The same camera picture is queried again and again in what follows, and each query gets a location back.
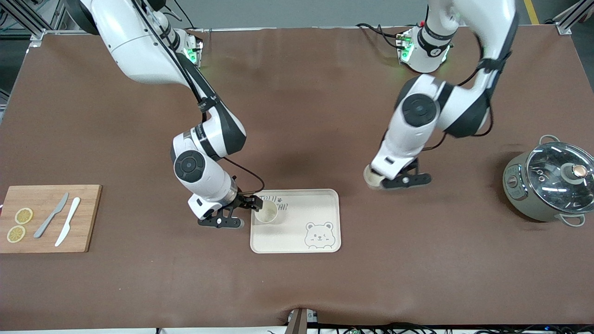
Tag white IKEA cup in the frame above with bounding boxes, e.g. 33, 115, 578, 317
254, 200, 279, 225
363, 165, 390, 190

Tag right arm base connector plate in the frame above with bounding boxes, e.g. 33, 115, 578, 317
185, 30, 205, 68

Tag left arm base connector plate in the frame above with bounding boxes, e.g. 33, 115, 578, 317
397, 29, 413, 63

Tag white tray with bear print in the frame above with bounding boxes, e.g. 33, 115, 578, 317
250, 188, 342, 254

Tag grey-green electric cooking pot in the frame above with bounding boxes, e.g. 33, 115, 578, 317
503, 135, 594, 228

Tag glass pot lid with knob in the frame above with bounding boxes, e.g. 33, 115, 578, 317
527, 142, 594, 214

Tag wooden cutting board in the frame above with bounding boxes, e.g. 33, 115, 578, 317
0, 185, 103, 254

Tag white plastic knife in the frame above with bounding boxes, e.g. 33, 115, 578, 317
55, 197, 81, 247

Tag grey plastic knife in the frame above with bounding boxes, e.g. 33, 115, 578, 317
33, 193, 70, 239

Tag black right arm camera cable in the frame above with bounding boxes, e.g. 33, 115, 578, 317
132, 0, 266, 195

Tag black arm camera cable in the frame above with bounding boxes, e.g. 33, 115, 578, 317
132, 0, 266, 195
420, 28, 513, 151

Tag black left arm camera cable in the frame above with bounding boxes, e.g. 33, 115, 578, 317
420, 28, 513, 151

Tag black left base cables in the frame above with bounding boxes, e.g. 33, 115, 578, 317
356, 22, 407, 49

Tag black right base cable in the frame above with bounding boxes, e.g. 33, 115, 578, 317
174, 0, 198, 31

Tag aluminium frame profile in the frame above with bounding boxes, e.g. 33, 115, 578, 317
552, 0, 594, 35
0, 0, 63, 41

